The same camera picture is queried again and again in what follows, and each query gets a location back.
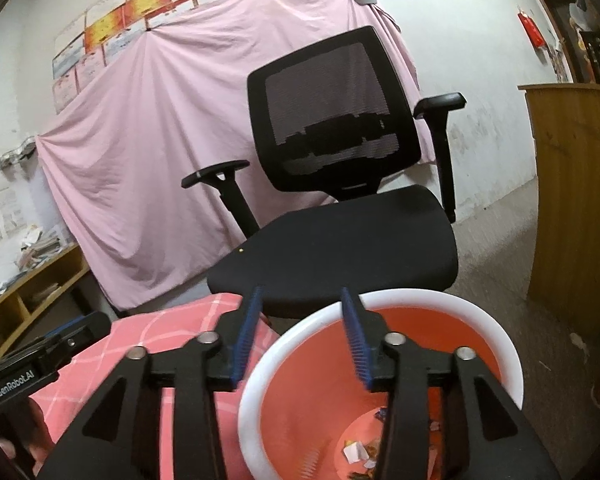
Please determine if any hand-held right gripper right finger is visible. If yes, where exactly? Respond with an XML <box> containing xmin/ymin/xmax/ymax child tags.
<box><xmin>340</xmin><ymin>287</ymin><xmax>563</xmax><ymax>480</ymax></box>

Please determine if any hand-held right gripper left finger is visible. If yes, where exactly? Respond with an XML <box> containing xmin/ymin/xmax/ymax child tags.
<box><xmin>37</xmin><ymin>286</ymin><xmax>267</xmax><ymax>480</ymax></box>

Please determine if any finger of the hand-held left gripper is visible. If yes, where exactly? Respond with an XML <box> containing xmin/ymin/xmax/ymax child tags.
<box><xmin>40</xmin><ymin>310</ymin><xmax>112</xmax><ymax>368</ymax></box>

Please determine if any orange bin with white rim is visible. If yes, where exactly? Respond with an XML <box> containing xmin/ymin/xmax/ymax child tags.
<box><xmin>238</xmin><ymin>288</ymin><xmax>525</xmax><ymax>480</ymax></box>

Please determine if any person's left hand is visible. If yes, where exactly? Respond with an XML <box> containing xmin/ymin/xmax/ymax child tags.
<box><xmin>0</xmin><ymin>435</ymin><xmax>48</xmax><ymax>468</ymax></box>

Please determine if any pink checked tablecloth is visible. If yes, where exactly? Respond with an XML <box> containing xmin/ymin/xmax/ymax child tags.
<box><xmin>27</xmin><ymin>292</ymin><xmax>281</xmax><ymax>480</ymax></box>

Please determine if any wooden shelf unit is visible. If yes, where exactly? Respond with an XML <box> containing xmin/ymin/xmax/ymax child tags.
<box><xmin>0</xmin><ymin>242</ymin><xmax>92</xmax><ymax>356</ymax></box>

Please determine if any pile of papers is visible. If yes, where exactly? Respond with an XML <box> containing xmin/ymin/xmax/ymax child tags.
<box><xmin>15</xmin><ymin>225</ymin><xmax>63</xmax><ymax>271</ymax></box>

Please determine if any black mesh office chair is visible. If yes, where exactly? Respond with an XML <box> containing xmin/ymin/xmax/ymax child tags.
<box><xmin>181</xmin><ymin>26</ymin><xmax>467</xmax><ymax>321</ymax></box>

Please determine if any pink hanging sheet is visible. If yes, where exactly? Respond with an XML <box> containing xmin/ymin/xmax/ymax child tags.
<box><xmin>36</xmin><ymin>0</ymin><xmax>423</xmax><ymax>311</ymax></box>

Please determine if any wooden cabinet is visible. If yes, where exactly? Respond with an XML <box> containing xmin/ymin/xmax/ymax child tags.
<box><xmin>518</xmin><ymin>82</ymin><xmax>600</xmax><ymax>336</ymax></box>

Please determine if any red hanging ornament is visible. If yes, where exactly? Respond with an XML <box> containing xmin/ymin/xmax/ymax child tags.
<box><xmin>517</xmin><ymin>7</ymin><xmax>548</xmax><ymax>51</ymax></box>

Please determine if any wire wall rack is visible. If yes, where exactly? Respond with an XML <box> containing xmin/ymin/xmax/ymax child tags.
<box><xmin>0</xmin><ymin>137</ymin><xmax>38</xmax><ymax>171</ymax></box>

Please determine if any group of wall certificates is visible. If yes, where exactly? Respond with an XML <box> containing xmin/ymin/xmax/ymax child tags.
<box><xmin>52</xmin><ymin>0</ymin><xmax>227</xmax><ymax>115</ymax></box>

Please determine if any wooden door frame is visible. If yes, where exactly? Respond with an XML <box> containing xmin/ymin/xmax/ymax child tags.
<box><xmin>537</xmin><ymin>0</ymin><xmax>600</xmax><ymax>86</ymax></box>

